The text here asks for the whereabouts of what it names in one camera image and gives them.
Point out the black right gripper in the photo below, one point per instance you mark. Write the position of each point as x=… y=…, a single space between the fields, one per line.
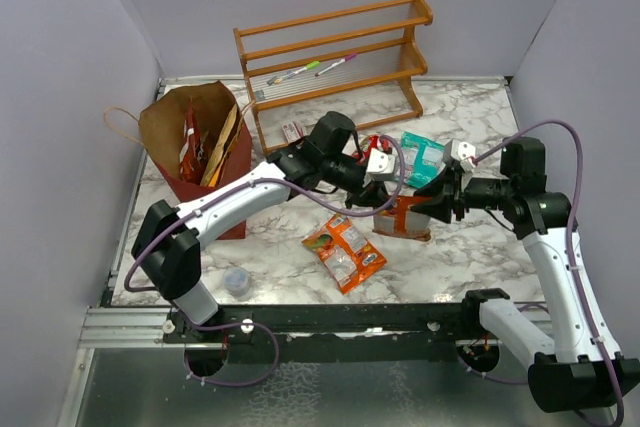
x=444 y=190

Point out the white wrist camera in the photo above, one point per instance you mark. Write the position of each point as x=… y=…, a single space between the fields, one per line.
x=381 y=166
x=460 y=153

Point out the black base frame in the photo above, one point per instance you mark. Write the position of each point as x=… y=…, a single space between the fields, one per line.
x=259 y=334

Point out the green capped marker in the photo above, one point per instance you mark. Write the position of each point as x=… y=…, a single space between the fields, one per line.
x=288 y=75

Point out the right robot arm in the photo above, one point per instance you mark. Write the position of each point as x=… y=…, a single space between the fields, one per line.
x=579 y=365

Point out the brown and red paper bag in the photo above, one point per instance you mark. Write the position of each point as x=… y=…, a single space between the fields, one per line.
x=161 y=134

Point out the teal mint candy bag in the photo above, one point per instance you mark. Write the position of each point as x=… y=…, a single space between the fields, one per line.
x=423 y=158

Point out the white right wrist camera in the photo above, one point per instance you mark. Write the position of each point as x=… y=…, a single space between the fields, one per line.
x=460 y=153

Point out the red white staples box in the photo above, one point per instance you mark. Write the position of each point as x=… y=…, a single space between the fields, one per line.
x=293 y=131

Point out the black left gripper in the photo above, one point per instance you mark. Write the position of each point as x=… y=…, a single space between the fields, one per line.
x=368 y=193

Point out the gold brown chips bag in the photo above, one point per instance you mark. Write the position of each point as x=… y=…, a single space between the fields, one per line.
x=225 y=139

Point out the wooden three-tier rack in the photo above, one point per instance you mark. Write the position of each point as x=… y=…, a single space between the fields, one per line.
x=383 y=34

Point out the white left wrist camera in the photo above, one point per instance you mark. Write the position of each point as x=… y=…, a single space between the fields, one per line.
x=381 y=166

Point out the pink capped marker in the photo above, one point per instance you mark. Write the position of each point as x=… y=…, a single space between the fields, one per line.
x=336 y=64

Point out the dark red chips bag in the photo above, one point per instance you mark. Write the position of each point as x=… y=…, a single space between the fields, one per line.
x=192 y=156

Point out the orange Fox's candy bag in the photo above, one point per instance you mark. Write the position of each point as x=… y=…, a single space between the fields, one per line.
x=346 y=253

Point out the red yellow snack packet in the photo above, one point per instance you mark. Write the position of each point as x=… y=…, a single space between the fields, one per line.
x=367 y=144

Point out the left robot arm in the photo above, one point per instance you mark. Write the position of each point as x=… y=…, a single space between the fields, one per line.
x=169 y=243

